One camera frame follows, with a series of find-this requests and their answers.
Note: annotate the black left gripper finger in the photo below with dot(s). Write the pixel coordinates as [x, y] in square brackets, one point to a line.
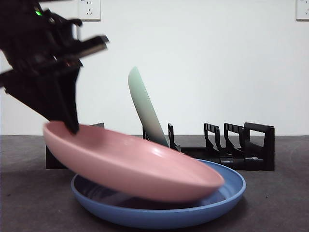
[36, 94]
[70, 96]

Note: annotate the pale green round plate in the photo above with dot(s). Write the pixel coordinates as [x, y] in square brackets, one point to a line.
[144, 111]

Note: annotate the pink round plate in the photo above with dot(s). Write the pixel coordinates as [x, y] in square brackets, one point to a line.
[125, 169]

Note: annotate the blue round plate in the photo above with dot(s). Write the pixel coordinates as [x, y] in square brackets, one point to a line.
[149, 217]

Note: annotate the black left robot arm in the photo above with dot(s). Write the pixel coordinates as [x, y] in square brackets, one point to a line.
[26, 41]

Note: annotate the black plastic plate rack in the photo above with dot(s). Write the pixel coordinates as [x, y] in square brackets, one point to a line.
[268, 149]

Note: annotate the white wall socket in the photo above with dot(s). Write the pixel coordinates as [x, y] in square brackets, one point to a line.
[303, 10]
[90, 10]

